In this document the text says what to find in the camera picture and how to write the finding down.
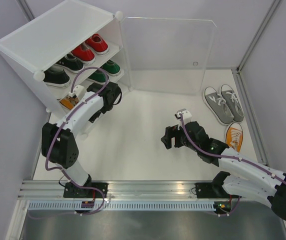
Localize aluminium mounting rail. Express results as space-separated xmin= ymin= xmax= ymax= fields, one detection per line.
xmin=17 ymin=178 xmax=241 ymax=200

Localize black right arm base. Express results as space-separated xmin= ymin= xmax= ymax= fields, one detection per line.
xmin=195 ymin=182 xmax=230 ymax=199

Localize clear acrylic cabinet door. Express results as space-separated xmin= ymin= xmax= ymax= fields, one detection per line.
xmin=121 ymin=17 xmax=217 ymax=95

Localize red sneaker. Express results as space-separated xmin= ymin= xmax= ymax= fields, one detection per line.
xmin=85 ymin=33 xmax=109 ymax=56
xmin=71 ymin=44 xmax=96 ymax=66

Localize left grey sneaker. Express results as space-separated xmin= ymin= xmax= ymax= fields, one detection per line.
xmin=203 ymin=86 xmax=234 ymax=126

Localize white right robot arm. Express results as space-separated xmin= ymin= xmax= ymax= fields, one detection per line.
xmin=161 ymin=121 xmax=286 ymax=221

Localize grey sneaker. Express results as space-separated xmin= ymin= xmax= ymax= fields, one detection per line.
xmin=203 ymin=86 xmax=234 ymax=126
xmin=220 ymin=84 xmax=245 ymax=123

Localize white plastic shoe cabinet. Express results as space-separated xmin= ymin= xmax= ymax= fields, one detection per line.
xmin=0 ymin=0 xmax=131 ymax=137

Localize black sneaker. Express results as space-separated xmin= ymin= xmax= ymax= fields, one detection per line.
xmin=55 ymin=53 xmax=84 ymax=74
xmin=43 ymin=68 xmax=71 ymax=88

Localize white slotted cable duct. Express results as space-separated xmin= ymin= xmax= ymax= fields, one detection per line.
xmin=28 ymin=200 xmax=216 ymax=212

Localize green sneaker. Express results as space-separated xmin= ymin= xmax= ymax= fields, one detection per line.
xmin=87 ymin=70 xmax=109 ymax=85
xmin=101 ymin=60 xmax=121 ymax=76

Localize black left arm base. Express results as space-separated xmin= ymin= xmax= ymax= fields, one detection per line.
xmin=63 ymin=182 xmax=109 ymax=199

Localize aluminium corner frame post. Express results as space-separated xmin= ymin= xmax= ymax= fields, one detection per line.
xmin=231 ymin=0 xmax=283 ymax=165

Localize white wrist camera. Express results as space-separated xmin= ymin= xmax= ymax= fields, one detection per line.
xmin=68 ymin=85 xmax=87 ymax=101
xmin=175 ymin=108 xmax=192 ymax=124

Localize orange sneaker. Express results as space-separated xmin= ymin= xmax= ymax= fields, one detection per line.
xmin=59 ymin=96 xmax=79 ymax=110
xmin=225 ymin=122 xmax=244 ymax=152

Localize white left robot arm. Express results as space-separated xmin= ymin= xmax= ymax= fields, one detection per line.
xmin=41 ymin=82 xmax=122 ymax=198

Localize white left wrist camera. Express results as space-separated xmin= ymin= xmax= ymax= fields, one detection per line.
xmin=68 ymin=85 xmax=87 ymax=101

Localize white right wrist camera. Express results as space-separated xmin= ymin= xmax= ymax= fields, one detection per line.
xmin=175 ymin=108 xmax=192 ymax=124

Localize right grey sneaker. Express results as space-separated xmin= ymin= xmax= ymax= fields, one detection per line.
xmin=220 ymin=84 xmax=245 ymax=123

